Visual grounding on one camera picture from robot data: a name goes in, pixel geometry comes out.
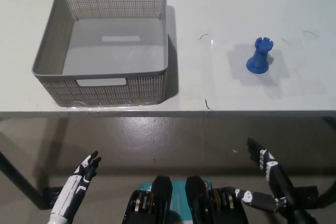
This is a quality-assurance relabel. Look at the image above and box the black teal robot body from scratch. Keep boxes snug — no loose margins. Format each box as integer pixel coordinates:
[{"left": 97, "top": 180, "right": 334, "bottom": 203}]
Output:
[{"left": 122, "top": 175, "right": 249, "bottom": 224}]

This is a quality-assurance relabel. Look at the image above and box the grey perforated plastic basket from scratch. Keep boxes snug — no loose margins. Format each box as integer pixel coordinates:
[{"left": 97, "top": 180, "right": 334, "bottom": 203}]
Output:
[{"left": 30, "top": 0, "right": 169, "bottom": 108}]

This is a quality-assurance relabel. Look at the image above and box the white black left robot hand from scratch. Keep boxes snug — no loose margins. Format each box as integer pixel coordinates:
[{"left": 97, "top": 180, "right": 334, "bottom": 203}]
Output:
[{"left": 51, "top": 151, "right": 102, "bottom": 221}]

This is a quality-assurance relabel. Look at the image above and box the blue rook chess piece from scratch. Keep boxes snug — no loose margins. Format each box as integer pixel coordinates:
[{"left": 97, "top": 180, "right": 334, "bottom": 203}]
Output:
[{"left": 246, "top": 37, "right": 275, "bottom": 74}]

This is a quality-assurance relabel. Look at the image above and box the black metal table leg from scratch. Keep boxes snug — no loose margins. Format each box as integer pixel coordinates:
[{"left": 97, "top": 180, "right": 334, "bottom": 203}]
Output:
[
  {"left": 293, "top": 116, "right": 336, "bottom": 201},
  {"left": 0, "top": 152, "right": 64, "bottom": 210}
]

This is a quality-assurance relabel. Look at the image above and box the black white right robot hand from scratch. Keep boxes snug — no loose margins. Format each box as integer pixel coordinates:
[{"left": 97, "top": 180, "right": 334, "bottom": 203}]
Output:
[{"left": 234, "top": 137, "right": 299, "bottom": 213}]

